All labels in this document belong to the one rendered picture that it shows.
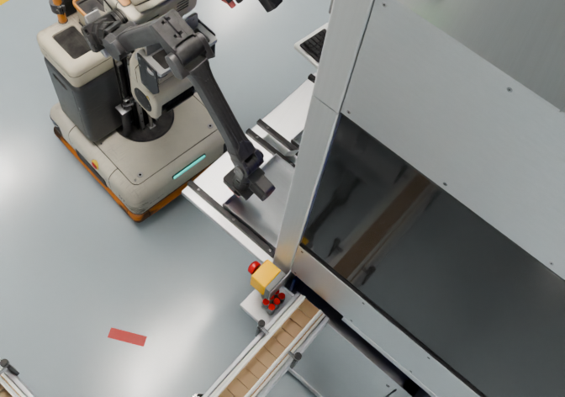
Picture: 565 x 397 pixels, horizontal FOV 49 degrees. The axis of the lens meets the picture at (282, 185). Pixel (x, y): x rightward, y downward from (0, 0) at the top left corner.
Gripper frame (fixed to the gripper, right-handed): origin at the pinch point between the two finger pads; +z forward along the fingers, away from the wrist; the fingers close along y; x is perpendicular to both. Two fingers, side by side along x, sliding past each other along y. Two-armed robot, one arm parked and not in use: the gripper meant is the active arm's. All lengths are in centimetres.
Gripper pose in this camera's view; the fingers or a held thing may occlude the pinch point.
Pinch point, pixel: (237, 193)
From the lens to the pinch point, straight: 201.7
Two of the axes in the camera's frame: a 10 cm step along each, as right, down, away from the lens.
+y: 7.3, 6.8, -1.1
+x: 6.5, -6.3, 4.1
